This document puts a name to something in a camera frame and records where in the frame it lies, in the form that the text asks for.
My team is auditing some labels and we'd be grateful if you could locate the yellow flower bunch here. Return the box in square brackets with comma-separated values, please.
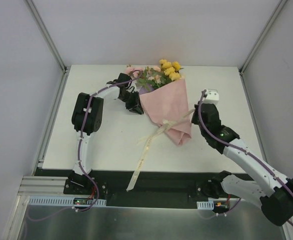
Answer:
[159, 59, 183, 82]

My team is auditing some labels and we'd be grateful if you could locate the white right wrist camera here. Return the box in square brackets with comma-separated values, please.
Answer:
[202, 88, 220, 106]

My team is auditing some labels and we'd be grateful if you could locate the right aluminium frame post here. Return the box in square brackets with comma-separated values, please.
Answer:
[239, 0, 289, 76]

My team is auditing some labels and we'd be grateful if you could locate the peach flower bunch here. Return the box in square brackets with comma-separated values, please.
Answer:
[145, 65, 164, 89]

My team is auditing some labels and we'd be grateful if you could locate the pink and purple wrapping paper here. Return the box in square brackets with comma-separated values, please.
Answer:
[139, 79, 192, 146]

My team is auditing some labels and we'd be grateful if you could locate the cream ribbon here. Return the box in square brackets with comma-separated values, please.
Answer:
[126, 108, 195, 192]

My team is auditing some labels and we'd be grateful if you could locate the aluminium front rail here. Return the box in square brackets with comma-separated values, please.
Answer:
[17, 174, 71, 197]

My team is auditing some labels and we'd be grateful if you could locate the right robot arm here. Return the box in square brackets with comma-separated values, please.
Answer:
[191, 102, 293, 226]

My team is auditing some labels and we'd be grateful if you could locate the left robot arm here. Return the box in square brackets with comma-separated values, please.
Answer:
[63, 70, 144, 195]

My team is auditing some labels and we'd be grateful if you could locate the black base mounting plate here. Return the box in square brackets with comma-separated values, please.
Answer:
[33, 167, 274, 210]

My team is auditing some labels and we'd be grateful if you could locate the aluminium frame post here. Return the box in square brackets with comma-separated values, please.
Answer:
[239, 0, 289, 76]
[25, 0, 71, 73]

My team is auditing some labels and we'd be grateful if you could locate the pink flower stem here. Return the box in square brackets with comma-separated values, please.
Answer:
[125, 65, 148, 86]

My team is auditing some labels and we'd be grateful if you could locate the left aluminium frame post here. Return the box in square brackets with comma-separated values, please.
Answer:
[25, 0, 71, 73]

